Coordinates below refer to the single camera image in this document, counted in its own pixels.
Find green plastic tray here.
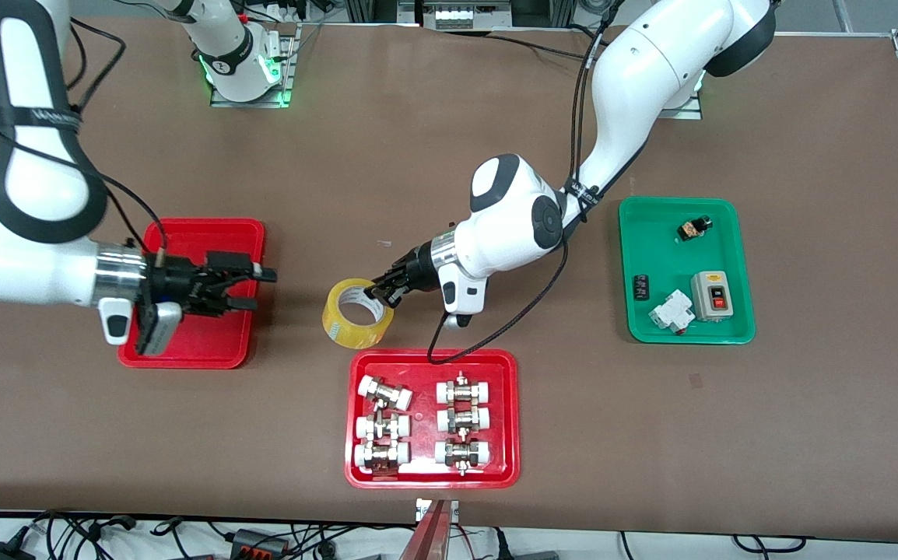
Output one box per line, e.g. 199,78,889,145
619,196,756,345

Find empty red plastic tray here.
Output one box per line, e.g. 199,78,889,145
118,218,266,369

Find brown table mat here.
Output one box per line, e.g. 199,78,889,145
0,17,898,545

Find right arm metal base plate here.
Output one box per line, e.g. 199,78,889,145
210,23,299,108

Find black cable on table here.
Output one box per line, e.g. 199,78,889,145
488,33,599,60

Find red metal post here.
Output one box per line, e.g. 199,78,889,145
398,499,450,560

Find grey power strip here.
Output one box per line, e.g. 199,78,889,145
433,4,514,30

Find red tray holding fittings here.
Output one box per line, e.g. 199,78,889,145
344,348,521,490

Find grey push button switch box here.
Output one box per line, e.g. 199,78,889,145
689,271,735,323

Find white circuit breaker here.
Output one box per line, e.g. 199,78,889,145
648,289,696,335

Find white metal pipe fitting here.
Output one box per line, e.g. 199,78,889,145
434,437,492,477
355,412,412,442
353,440,412,475
436,372,493,405
357,375,414,411
437,404,492,435

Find yellow clear tape roll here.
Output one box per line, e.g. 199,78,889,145
322,278,395,348

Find grey box orange connectors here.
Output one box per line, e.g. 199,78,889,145
230,529,292,558

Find small silver bracket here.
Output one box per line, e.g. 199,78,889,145
416,498,460,522

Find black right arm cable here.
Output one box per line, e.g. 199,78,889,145
0,16,170,269

